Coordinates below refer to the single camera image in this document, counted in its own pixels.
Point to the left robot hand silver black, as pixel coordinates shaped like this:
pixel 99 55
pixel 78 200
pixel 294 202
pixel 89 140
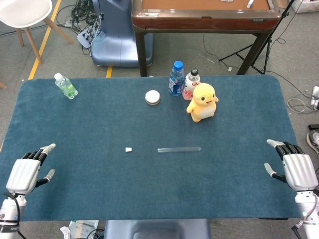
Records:
pixel 23 174

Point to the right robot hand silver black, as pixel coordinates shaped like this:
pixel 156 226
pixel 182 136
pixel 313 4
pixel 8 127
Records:
pixel 299 171

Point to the small white cap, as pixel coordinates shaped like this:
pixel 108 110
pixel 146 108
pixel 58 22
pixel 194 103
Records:
pixel 128 149

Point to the clear glass test tube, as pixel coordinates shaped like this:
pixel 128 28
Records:
pixel 179 149

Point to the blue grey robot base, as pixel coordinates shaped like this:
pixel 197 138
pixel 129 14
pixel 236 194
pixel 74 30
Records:
pixel 157 229

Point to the grey black sneaker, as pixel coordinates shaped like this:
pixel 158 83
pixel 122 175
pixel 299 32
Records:
pixel 314 139

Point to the black flat box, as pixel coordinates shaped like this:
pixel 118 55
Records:
pixel 314 127

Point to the wooden furniture leg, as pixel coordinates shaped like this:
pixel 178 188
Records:
pixel 2 85

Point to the green label water bottle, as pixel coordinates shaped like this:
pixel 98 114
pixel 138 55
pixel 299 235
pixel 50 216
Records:
pixel 66 87

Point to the yellow plush toy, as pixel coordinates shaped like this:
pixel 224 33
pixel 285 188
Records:
pixel 203 104

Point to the black tripod stand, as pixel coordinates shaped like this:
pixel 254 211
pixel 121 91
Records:
pixel 234 54

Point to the blue carpet table mat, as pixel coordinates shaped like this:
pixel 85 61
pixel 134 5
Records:
pixel 159 184

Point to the black cap pink label bottle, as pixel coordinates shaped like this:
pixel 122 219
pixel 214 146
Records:
pixel 190 81

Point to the white power strip with plugs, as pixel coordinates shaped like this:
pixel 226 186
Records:
pixel 83 37

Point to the round tin white lid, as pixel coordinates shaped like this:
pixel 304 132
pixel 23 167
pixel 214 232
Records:
pixel 152 96

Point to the blue cap water bottle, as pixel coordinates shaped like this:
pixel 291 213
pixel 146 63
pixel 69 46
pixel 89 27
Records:
pixel 175 82

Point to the blue grey machine base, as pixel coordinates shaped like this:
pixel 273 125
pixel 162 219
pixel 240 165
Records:
pixel 119 44

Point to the white chair wooden legs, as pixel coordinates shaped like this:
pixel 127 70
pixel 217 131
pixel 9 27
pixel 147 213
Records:
pixel 22 10

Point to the cardboard box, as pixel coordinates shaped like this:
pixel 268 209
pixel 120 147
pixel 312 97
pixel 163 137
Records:
pixel 306 6

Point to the brown mahjong table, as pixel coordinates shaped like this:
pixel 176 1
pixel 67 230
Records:
pixel 204 21

